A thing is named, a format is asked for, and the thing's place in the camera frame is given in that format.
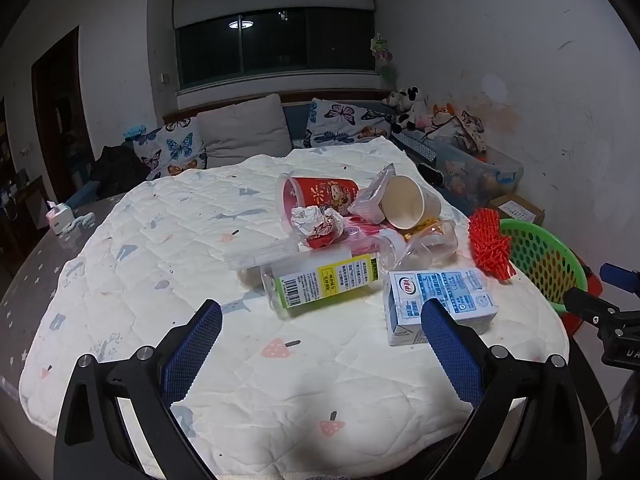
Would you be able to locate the white quilted printed mat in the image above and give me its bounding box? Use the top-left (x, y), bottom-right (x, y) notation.
top-left (19, 139), bottom-right (571, 480)

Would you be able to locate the grey pillow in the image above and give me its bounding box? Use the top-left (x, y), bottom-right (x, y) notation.
top-left (196, 93), bottom-right (294, 168)

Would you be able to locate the wide butterfly print pillow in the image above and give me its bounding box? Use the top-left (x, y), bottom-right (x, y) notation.
top-left (305, 99), bottom-right (396, 148)

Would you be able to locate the dark wooden shelf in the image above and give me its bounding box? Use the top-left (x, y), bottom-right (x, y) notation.
top-left (0, 95), bottom-right (47, 261)

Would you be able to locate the clear plastic wrapper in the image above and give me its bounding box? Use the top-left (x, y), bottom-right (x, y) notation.
top-left (223, 240), bottom-right (302, 273)

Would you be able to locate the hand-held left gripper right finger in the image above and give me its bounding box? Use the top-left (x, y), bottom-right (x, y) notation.
top-left (420, 298), bottom-right (588, 480)

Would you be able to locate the dark wooden door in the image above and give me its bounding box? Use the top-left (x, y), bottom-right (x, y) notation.
top-left (31, 26), bottom-right (96, 201)

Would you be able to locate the person's right forearm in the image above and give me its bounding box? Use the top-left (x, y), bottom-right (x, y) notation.
top-left (612, 370), bottom-right (640, 461)

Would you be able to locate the pink snack wrapper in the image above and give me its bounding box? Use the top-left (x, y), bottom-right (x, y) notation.
top-left (345, 215), bottom-right (401, 247)

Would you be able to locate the white paper cup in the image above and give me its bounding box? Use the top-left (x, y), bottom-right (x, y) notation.
top-left (382, 175), bottom-right (442, 231)

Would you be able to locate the red white wrapper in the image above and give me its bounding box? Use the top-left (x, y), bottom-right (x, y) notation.
top-left (291, 205), bottom-right (347, 252)

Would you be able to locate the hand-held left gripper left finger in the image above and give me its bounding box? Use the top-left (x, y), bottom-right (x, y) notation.
top-left (52, 299), bottom-right (223, 480)

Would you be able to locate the red foam fruit net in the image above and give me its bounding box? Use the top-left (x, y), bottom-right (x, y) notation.
top-left (467, 207), bottom-right (517, 285)

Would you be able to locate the blue white milk carton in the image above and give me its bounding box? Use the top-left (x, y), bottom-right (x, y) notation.
top-left (383, 269), bottom-right (499, 347)

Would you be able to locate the green plastic mesh basket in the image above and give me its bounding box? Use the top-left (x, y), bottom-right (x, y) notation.
top-left (497, 218), bottom-right (589, 317)

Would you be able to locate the pink white tissue box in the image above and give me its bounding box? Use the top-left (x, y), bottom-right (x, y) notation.
top-left (46, 201), bottom-right (76, 235)

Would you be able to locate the orange fox plush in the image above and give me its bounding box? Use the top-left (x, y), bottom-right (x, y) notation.
top-left (431, 102), bottom-right (457, 127)

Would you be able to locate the red paper cup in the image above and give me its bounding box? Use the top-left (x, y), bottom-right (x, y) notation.
top-left (276, 172), bottom-right (361, 233)

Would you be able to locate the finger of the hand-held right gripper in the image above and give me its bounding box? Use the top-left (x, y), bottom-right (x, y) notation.
top-left (563, 287), bottom-right (623, 333)
top-left (599, 262), bottom-right (640, 297)

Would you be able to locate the clear plastic cup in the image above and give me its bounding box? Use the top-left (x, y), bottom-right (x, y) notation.
top-left (380, 220), bottom-right (459, 272)

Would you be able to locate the hanging green pink toy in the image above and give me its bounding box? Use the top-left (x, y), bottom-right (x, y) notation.
top-left (370, 32), bottom-right (399, 86)

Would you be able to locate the clear bottle yellow green label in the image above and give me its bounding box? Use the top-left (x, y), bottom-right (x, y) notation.
top-left (260, 252), bottom-right (384, 319)

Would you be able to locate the window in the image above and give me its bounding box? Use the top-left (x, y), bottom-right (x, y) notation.
top-left (176, 7), bottom-right (376, 93)

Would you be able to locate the square butterfly print pillow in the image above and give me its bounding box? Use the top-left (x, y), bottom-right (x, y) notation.
top-left (132, 117), bottom-right (208, 181)

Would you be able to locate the cardboard box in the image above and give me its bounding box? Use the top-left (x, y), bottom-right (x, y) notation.
top-left (489, 192), bottom-right (546, 227)

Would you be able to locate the clear printed plastic bag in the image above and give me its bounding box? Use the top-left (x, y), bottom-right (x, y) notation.
top-left (347, 164), bottom-right (401, 223)

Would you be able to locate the black clothing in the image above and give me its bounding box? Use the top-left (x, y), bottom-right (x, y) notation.
top-left (90, 144), bottom-right (150, 200)

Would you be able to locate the long patterned box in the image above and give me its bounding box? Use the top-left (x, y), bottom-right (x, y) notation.
top-left (390, 132), bottom-right (441, 167)

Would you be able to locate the black white cow plush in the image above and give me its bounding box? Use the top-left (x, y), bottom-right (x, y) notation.
top-left (382, 86), bottom-right (431, 133)

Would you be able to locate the printed fabric bag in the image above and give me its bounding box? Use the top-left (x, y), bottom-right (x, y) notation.
top-left (425, 110), bottom-right (488, 156)

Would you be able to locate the black case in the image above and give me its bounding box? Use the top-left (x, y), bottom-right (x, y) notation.
top-left (417, 160), bottom-right (446, 187)

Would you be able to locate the clear plastic storage bin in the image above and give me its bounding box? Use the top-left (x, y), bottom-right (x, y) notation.
top-left (430, 137), bottom-right (525, 206)

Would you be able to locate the blue sofa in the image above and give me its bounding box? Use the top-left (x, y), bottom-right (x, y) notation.
top-left (65, 87), bottom-right (501, 211)

